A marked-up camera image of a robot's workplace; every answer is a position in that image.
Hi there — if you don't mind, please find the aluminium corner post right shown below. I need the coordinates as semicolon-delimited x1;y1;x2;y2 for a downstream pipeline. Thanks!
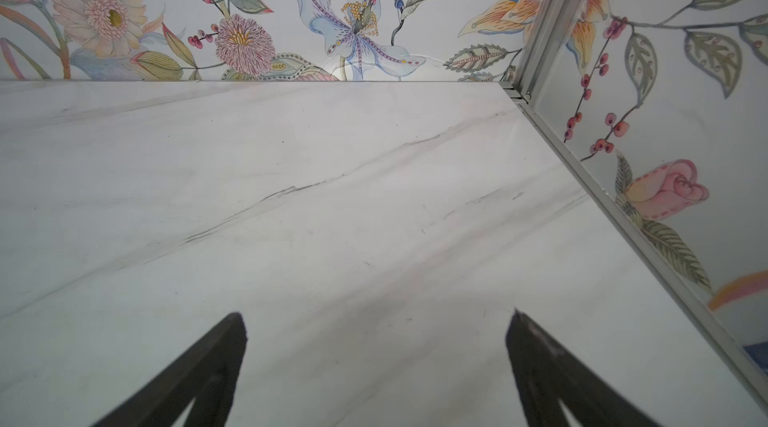
514;0;767;405

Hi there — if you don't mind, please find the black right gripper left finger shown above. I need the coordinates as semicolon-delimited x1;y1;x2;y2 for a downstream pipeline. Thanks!
96;312;247;426

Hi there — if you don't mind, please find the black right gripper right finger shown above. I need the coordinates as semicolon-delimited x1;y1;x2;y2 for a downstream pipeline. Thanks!
505;311;658;426

